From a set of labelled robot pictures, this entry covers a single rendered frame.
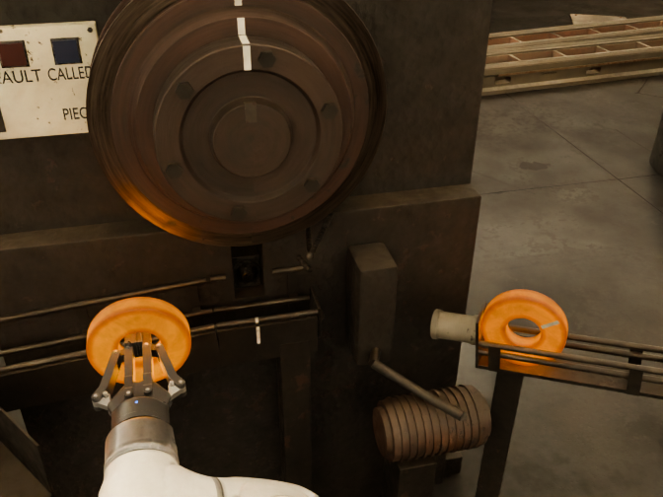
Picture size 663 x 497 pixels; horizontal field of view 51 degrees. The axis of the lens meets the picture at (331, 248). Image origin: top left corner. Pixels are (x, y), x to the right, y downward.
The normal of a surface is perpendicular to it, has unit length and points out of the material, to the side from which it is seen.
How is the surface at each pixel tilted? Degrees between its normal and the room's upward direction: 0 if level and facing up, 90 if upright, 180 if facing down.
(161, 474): 30
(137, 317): 93
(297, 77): 90
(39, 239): 0
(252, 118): 90
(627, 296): 0
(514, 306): 90
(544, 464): 0
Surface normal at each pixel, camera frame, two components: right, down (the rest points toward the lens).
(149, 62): -0.58, -0.15
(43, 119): 0.24, 0.52
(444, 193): 0.00, -0.85
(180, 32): -0.32, -0.37
